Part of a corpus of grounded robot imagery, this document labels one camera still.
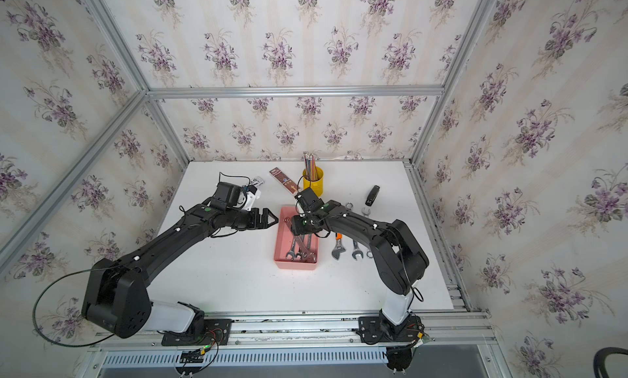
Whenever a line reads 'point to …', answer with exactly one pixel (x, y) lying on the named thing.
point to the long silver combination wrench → (356, 250)
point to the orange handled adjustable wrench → (338, 249)
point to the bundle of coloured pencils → (311, 166)
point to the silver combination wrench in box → (292, 251)
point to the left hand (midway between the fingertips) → (270, 222)
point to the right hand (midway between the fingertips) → (298, 228)
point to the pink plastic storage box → (284, 237)
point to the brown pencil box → (284, 180)
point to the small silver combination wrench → (299, 254)
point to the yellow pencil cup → (316, 185)
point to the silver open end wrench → (309, 251)
